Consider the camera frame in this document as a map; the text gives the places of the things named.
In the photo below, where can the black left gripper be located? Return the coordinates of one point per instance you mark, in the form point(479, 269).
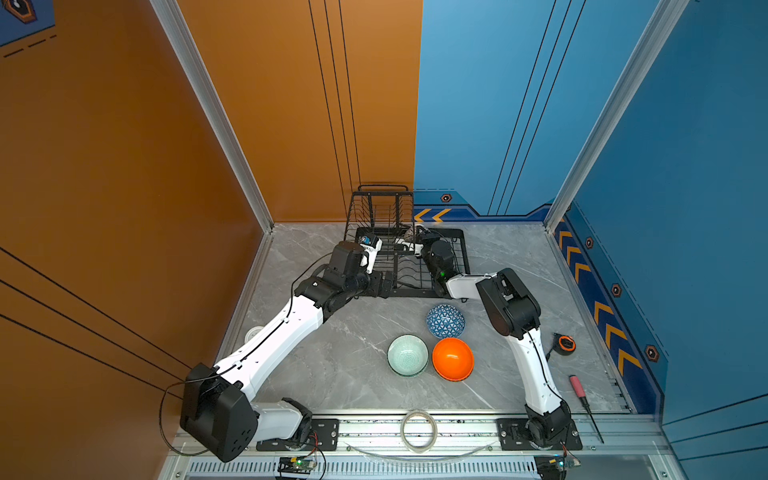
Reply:
point(374, 289)

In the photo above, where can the brown patterned bowl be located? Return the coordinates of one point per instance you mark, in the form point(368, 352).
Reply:
point(412, 235)

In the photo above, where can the blue triangle patterned bowl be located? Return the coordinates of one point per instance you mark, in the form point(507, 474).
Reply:
point(445, 321)

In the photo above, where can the green spiral bowl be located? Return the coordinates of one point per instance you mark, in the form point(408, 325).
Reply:
point(408, 355)

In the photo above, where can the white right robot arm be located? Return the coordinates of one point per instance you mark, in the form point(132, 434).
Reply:
point(514, 313)

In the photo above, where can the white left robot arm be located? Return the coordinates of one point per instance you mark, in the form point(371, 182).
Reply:
point(217, 408)

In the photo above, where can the orange bowl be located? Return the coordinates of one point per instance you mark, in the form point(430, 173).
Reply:
point(453, 359)

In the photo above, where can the clear coiled tube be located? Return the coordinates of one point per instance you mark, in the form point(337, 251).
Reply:
point(418, 431)

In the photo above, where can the left green circuit board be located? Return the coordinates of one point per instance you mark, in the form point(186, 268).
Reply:
point(296, 467)

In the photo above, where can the green circuit board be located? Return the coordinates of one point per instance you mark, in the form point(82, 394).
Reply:
point(296, 467)
point(555, 467)

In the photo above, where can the right green circuit board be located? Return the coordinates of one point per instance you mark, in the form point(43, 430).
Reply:
point(555, 467)

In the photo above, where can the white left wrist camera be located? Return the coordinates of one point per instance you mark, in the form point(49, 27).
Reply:
point(371, 245)

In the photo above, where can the black wire dish rack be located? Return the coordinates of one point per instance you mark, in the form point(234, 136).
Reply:
point(422, 269)

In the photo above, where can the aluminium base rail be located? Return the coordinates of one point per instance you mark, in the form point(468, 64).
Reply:
point(442, 445)

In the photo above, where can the pink handled screwdriver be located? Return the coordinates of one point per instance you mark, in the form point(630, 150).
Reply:
point(581, 395)

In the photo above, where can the aluminium corner post left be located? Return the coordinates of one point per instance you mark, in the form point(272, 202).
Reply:
point(177, 31)

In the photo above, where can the aluminium corner post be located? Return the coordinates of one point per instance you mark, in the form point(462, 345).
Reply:
point(653, 38)
point(177, 31)

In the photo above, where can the aluminium corner post right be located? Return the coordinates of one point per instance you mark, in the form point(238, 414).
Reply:
point(653, 38)

